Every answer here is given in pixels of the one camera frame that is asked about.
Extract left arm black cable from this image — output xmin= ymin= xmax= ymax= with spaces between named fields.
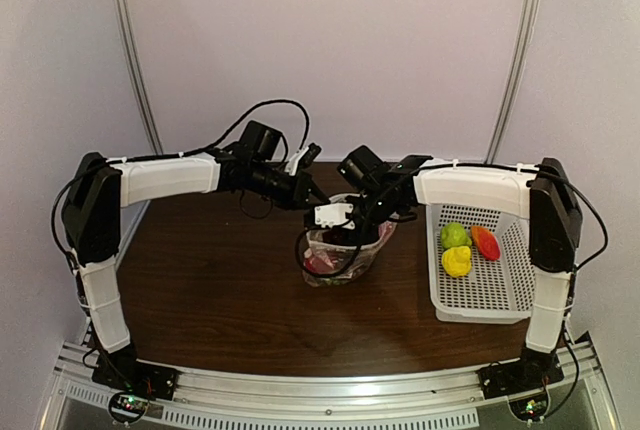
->
xmin=52 ymin=98 xmax=311 ymax=271

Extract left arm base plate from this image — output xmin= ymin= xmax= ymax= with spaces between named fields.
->
xmin=91 ymin=357 xmax=178 ymax=400

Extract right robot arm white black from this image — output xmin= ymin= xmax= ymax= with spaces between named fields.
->
xmin=338 ymin=145 xmax=583 ymax=386

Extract clear zip top bag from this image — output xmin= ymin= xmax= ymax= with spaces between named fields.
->
xmin=294 ymin=212 xmax=399 ymax=287

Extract aluminium frame post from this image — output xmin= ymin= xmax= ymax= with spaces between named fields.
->
xmin=114 ymin=0 xmax=164 ymax=154
xmin=484 ymin=0 xmax=540 ymax=164

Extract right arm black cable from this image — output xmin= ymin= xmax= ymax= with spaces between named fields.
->
xmin=294 ymin=184 xmax=401 ymax=279

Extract right aluminium frame post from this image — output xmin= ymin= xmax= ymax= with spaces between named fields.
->
xmin=484 ymin=0 xmax=540 ymax=164

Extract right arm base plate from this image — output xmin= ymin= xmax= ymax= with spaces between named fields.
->
xmin=477 ymin=357 xmax=564 ymax=399

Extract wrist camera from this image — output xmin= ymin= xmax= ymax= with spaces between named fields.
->
xmin=285 ymin=143 xmax=322 ymax=176
xmin=313 ymin=202 xmax=356 ymax=230

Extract green fake apple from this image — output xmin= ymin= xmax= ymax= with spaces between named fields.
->
xmin=440 ymin=222 xmax=472 ymax=250

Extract pink fake peach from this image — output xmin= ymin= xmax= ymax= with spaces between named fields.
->
xmin=378 ymin=221 xmax=397 ymax=246

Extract white perforated plastic basket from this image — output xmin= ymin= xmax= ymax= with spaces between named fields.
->
xmin=424 ymin=203 xmax=539 ymax=325

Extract left aluminium frame post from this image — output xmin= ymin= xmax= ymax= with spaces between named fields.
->
xmin=114 ymin=0 xmax=164 ymax=154

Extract green fake grapes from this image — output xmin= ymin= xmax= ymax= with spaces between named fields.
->
xmin=319 ymin=275 xmax=352 ymax=286

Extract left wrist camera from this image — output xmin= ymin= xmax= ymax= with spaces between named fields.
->
xmin=285 ymin=143 xmax=322 ymax=176

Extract red fake apple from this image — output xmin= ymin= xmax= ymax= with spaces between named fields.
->
xmin=471 ymin=225 xmax=501 ymax=261

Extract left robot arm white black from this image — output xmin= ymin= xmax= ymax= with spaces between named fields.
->
xmin=61 ymin=120 xmax=329 ymax=379

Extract aluminium front rail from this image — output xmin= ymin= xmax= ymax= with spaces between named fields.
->
xmin=35 ymin=342 xmax=622 ymax=429

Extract purple fake grapes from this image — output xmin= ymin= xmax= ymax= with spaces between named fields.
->
xmin=322 ymin=228 xmax=353 ymax=246

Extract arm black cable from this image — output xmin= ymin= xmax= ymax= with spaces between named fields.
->
xmin=52 ymin=98 xmax=311 ymax=271
xmin=294 ymin=184 xmax=401 ymax=279

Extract yellow fake lemon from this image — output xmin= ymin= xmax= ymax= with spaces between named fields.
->
xmin=441 ymin=246 xmax=472 ymax=278

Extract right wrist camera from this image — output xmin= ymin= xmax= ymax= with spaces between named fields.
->
xmin=313 ymin=202 xmax=356 ymax=230

